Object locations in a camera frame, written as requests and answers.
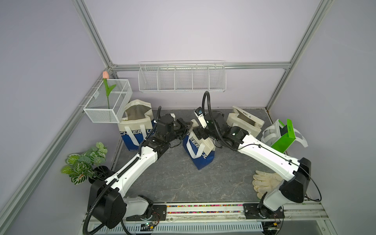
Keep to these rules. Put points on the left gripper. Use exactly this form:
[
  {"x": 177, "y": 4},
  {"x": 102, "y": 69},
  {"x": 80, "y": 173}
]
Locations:
[{"x": 184, "y": 128}]

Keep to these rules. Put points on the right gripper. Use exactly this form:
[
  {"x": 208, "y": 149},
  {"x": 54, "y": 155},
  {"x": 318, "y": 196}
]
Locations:
[{"x": 199, "y": 130}]

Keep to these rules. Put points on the blue beige takeout bag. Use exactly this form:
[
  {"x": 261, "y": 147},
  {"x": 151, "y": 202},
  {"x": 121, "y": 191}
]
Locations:
[{"x": 136, "y": 123}]

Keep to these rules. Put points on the green and white takeout bag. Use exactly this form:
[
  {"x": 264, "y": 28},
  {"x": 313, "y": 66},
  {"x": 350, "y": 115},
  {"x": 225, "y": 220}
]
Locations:
[{"x": 281, "y": 136}]

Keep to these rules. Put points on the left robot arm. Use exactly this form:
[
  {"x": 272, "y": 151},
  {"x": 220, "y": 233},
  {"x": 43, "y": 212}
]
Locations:
[{"x": 108, "y": 204}]

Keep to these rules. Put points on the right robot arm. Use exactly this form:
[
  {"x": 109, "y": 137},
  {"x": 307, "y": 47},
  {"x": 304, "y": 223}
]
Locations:
[{"x": 294, "y": 173}]

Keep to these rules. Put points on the beige work glove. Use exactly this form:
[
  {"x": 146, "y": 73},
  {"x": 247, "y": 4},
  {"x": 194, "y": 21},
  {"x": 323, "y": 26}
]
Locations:
[{"x": 264, "y": 182}]

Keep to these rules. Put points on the artificial pink tulip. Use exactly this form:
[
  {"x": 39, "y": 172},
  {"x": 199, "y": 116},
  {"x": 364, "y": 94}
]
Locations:
[{"x": 108, "y": 89}]

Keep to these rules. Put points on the potted green leafy plant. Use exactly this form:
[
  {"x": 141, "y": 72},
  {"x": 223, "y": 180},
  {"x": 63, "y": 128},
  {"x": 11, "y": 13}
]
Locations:
[{"x": 87, "y": 166}]

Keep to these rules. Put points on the long white wire basket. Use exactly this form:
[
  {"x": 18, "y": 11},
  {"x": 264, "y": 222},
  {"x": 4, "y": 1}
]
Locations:
[{"x": 182, "y": 79}]

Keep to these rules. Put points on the small white wire basket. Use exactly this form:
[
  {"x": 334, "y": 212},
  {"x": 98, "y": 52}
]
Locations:
[{"x": 96, "y": 107}]

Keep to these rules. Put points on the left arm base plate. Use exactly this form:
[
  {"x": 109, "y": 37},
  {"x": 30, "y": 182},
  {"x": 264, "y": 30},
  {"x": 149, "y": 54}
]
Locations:
[{"x": 158, "y": 212}]

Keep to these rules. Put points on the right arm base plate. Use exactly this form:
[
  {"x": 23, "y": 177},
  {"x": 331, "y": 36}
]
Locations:
[{"x": 259, "y": 211}]

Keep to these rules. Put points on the aluminium frame rail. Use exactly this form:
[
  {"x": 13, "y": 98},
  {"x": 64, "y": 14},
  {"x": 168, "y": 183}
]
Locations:
[{"x": 203, "y": 64}]

